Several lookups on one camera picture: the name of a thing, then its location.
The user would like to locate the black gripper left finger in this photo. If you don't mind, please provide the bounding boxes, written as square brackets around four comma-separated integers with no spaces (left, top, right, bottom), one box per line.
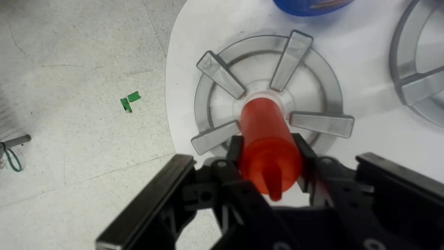
[94,135,289,250]

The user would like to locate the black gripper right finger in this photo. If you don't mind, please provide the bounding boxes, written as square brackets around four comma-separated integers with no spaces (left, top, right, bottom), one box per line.
[286,132,444,250]

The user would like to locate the orange squeeze bottle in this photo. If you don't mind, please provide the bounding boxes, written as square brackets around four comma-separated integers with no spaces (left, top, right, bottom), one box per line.
[237,96,304,203]

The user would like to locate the blue cup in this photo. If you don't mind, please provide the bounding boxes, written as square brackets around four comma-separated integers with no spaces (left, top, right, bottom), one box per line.
[271,0,357,18]

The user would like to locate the green floor tape mark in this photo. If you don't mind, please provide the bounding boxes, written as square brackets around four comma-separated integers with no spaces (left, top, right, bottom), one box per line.
[119,91,143,114]

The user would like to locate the grey toy stove burner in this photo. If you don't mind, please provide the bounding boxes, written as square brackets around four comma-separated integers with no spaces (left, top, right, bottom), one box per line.
[389,0,444,131]
[190,28,357,159]

